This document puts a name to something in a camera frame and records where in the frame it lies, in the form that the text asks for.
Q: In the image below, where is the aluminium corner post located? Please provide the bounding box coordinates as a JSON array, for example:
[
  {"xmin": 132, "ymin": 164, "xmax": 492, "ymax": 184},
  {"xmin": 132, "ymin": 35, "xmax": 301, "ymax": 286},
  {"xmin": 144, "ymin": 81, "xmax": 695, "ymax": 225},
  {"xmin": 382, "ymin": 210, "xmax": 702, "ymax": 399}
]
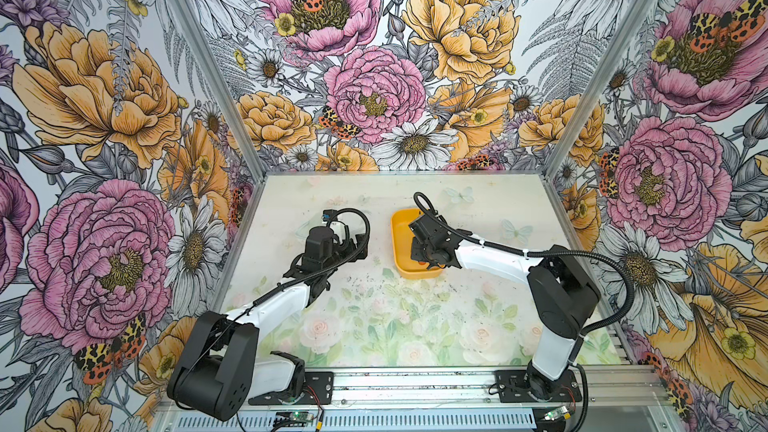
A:
[
  {"xmin": 542, "ymin": 0, "xmax": 658, "ymax": 179},
  {"xmin": 167, "ymin": 0, "xmax": 267, "ymax": 185}
]

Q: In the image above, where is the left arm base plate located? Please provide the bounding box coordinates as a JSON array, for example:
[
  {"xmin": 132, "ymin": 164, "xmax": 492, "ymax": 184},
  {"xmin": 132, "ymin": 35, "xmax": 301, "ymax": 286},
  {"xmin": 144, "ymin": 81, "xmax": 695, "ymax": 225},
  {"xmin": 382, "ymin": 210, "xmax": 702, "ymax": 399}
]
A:
[{"xmin": 247, "ymin": 371, "xmax": 335, "ymax": 406}]

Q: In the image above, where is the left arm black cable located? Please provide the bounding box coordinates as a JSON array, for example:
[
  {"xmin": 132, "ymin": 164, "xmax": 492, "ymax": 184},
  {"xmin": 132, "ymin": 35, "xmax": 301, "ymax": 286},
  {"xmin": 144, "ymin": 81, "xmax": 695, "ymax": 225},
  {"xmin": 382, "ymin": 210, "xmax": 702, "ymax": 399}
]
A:
[{"xmin": 179, "ymin": 208, "xmax": 372, "ymax": 373}]

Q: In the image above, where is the right green circuit board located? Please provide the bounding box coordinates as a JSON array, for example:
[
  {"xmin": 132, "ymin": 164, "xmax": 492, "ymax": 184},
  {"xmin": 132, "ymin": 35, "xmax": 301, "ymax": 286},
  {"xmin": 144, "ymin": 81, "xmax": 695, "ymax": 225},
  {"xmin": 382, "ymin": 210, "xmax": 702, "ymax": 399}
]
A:
[{"xmin": 534, "ymin": 405, "xmax": 571, "ymax": 421}]

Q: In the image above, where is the aluminium corner post right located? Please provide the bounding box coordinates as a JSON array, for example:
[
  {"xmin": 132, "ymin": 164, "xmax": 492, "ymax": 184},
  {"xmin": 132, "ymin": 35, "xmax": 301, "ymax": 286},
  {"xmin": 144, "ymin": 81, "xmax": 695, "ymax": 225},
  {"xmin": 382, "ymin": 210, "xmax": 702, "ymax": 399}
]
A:
[{"xmin": 542, "ymin": 0, "xmax": 658, "ymax": 179}]

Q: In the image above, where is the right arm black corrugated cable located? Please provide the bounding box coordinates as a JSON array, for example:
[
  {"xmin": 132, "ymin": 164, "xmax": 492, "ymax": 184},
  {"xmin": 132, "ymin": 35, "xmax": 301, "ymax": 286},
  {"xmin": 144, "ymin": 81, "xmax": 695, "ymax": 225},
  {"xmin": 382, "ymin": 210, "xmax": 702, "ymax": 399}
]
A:
[{"xmin": 412, "ymin": 191, "xmax": 636, "ymax": 432}]

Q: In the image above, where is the aluminium corner post left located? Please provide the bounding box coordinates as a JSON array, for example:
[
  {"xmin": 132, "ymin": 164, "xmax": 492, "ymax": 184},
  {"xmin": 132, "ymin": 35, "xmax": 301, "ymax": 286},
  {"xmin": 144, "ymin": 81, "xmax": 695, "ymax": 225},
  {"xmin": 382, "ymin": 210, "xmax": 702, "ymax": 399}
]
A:
[{"xmin": 167, "ymin": 0, "xmax": 267, "ymax": 185}]

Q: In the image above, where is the aluminium front rail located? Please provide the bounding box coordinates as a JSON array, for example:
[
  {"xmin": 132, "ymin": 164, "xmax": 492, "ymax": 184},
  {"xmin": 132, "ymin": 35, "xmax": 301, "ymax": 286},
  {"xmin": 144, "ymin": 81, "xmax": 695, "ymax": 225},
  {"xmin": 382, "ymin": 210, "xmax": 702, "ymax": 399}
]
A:
[{"xmin": 149, "ymin": 364, "xmax": 679, "ymax": 415}]

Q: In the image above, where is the left green circuit board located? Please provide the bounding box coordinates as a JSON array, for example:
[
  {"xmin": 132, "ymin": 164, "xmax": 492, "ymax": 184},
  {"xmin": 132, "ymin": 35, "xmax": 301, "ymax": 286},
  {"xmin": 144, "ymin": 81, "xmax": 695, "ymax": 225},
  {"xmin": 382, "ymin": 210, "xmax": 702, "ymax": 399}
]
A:
[{"xmin": 272, "ymin": 411, "xmax": 320, "ymax": 427}]

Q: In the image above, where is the yellow plastic bin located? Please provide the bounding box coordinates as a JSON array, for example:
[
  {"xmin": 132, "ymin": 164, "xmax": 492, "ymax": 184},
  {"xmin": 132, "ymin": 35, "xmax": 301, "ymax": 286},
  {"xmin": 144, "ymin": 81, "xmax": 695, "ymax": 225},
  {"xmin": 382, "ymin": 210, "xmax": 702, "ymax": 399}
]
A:
[{"xmin": 390, "ymin": 208, "xmax": 442, "ymax": 280}]

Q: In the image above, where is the green circuit board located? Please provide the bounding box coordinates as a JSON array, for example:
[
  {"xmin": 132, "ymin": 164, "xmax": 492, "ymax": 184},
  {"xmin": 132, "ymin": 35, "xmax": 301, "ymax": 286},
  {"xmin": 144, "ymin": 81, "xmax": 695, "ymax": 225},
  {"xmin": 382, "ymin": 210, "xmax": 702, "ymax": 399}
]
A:
[
  {"xmin": 534, "ymin": 405, "xmax": 571, "ymax": 421},
  {"xmin": 272, "ymin": 411, "xmax": 320, "ymax": 427}
]

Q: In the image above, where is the white vented cable duct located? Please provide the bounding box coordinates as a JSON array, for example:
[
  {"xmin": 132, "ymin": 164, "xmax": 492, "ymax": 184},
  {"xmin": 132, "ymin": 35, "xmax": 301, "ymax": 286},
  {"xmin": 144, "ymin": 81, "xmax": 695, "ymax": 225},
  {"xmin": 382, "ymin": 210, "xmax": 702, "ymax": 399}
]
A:
[{"xmin": 169, "ymin": 408, "xmax": 536, "ymax": 431}]

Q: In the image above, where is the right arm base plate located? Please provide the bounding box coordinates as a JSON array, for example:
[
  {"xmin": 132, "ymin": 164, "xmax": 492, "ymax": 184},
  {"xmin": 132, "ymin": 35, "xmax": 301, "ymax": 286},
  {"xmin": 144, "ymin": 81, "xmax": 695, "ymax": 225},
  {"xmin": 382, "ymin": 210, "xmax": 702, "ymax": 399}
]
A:
[{"xmin": 487, "ymin": 369, "xmax": 582, "ymax": 404}]

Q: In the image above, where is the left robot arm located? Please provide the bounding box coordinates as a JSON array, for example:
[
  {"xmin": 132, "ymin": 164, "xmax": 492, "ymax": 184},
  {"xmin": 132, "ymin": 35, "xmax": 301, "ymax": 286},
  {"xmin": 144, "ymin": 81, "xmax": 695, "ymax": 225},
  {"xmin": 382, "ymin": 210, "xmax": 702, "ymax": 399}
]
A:
[{"xmin": 166, "ymin": 225, "xmax": 370, "ymax": 421}]

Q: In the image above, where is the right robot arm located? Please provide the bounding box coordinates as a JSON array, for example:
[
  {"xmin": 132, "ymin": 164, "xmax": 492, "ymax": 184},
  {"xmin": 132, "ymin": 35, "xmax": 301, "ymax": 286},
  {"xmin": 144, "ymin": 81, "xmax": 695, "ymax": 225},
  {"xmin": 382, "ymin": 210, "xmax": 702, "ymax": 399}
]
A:
[{"xmin": 409, "ymin": 215, "xmax": 600, "ymax": 401}]

